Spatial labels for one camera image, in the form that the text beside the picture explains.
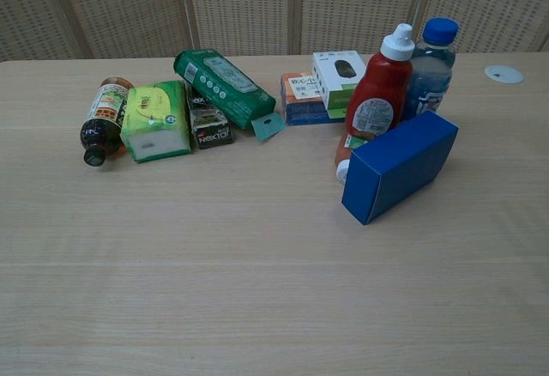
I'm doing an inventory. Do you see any round silver table grommet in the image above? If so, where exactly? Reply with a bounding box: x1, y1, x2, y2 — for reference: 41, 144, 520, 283
484, 64, 525, 85

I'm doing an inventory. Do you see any blue cap water bottle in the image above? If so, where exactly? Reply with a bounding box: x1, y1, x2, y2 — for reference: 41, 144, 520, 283
401, 17, 459, 123

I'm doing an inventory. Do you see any blue cardboard box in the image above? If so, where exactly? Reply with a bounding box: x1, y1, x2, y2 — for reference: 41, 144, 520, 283
341, 109, 460, 226

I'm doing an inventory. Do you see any green wipes pack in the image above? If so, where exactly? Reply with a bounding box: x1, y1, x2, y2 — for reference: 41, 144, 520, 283
172, 48, 287, 143

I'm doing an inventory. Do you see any beige folding screen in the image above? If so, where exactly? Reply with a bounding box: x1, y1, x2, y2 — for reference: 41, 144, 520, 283
0, 0, 549, 64

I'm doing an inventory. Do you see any orange bottle white cap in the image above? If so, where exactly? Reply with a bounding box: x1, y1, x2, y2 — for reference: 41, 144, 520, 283
334, 131, 355, 185

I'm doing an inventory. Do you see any orange blue small box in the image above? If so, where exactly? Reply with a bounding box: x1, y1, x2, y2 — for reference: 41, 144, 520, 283
281, 71, 347, 127

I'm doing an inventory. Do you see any black drink bottle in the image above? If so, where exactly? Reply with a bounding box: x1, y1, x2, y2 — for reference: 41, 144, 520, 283
79, 76, 134, 167

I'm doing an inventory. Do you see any white mouse box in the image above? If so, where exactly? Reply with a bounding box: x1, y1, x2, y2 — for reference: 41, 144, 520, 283
311, 50, 368, 119

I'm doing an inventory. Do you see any black Nextar box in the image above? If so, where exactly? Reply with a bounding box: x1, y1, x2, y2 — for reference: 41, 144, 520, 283
186, 85, 235, 150

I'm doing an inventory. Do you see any green yellow tissue pack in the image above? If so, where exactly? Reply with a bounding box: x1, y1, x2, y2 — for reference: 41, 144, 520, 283
119, 80, 193, 164

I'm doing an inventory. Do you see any red ketchup bottle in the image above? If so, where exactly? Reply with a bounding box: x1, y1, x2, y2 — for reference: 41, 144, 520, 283
344, 23, 415, 141

